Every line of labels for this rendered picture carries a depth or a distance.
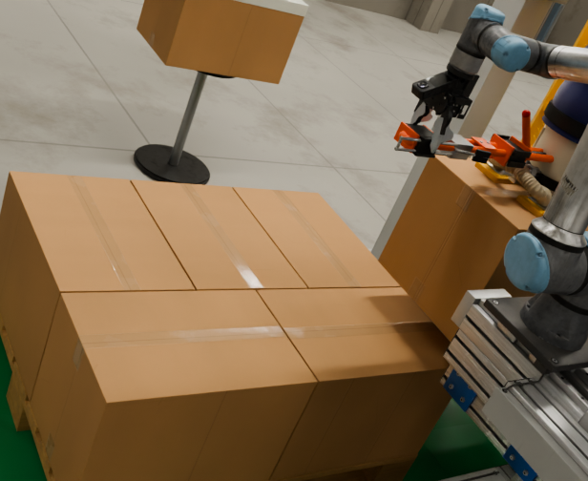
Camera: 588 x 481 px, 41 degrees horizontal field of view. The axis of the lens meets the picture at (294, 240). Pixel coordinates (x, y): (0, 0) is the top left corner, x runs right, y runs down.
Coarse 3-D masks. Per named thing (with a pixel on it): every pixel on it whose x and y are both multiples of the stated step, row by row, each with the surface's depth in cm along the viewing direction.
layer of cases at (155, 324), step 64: (64, 192) 247; (128, 192) 261; (192, 192) 277; (256, 192) 295; (0, 256) 251; (64, 256) 219; (128, 256) 230; (192, 256) 243; (256, 256) 256; (320, 256) 272; (64, 320) 202; (128, 320) 206; (192, 320) 216; (256, 320) 227; (320, 320) 239; (384, 320) 252; (64, 384) 201; (128, 384) 186; (192, 384) 194; (256, 384) 203; (320, 384) 214; (384, 384) 230; (64, 448) 200; (128, 448) 192; (192, 448) 204; (256, 448) 218; (320, 448) 234; (384, 448) 253
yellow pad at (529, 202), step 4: (520, 196) 228; (524, 196) 229; (528, 196) 230; (552, 196) 230; (520, 200) 228; (524, 200) 227; (528, 200) 227; (532, 200) 228; (524, 204) 227; (528, 204) 226; (532, 204) 225; (536, 204) 226; (528, 208) 226; (532, 208) 225; (536, 208) 224; (540, 208) 225; (544, 208) 225; (532, 212) 225; (536, 212) 223; (540, 212) 223; (536, 216) 223; (540, 216) 222
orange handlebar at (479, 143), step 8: (408, 136) 196; (472, 136) 215; (408, 144) 197; (440, 144) 202; (472, 144) 214; (480, 144) 212; (488, 144) 214; (472, 152) 209; (496, 152) 215; (504, 152) 216; (536, 160) 226; (544, 160) 228; (552, 160) 229
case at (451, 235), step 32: (448, 160) 237; (416, 192) 242; (448, 192) 231; (480, 192) 224; (512, 192) 234; (416, 224) 241; (448, 224) 231; (480, 224) 221; (512, 224) 212; (384, 256) 253; (416, 256) 241; (448, 256) 231; (480, 256) 221; (416, 288) 241; (448, 288) 230; (480, 288) 220; (512, 288) 227; (448, 320) 230
